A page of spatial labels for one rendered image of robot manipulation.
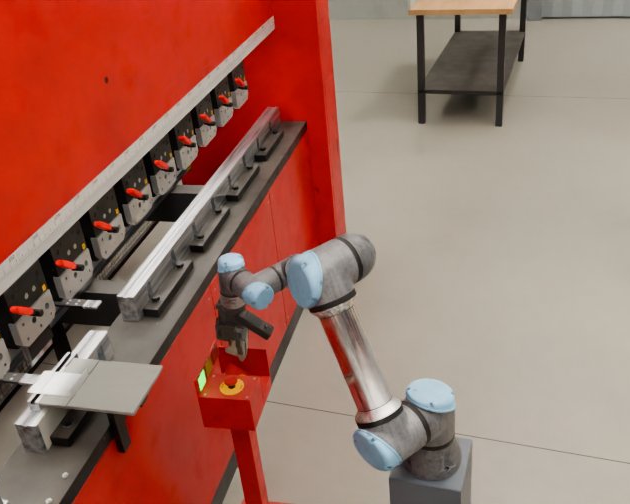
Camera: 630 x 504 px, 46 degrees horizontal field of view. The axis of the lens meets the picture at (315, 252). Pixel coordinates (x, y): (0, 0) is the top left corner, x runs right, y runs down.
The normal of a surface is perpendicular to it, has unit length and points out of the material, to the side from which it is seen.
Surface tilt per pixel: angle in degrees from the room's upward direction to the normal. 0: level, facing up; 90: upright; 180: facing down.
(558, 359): 0
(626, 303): 0
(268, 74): 90
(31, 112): 90
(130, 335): 0
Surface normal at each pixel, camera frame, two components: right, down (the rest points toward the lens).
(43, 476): -0.09, -0.86
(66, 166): 0.97, 0.04
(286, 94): -0.23, 0.51
